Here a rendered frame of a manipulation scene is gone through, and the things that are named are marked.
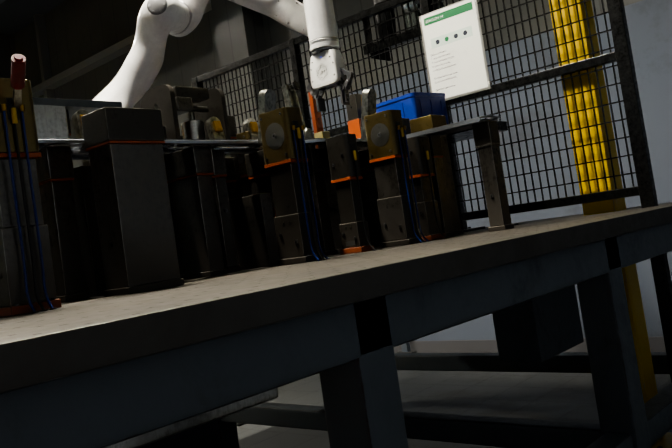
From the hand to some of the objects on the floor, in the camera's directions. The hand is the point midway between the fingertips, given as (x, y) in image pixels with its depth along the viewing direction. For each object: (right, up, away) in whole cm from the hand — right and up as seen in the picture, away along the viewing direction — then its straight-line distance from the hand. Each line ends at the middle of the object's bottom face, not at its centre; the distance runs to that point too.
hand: (333, 105), depth 210 cm
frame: (-13, -113, -30) cm, 118 cm away
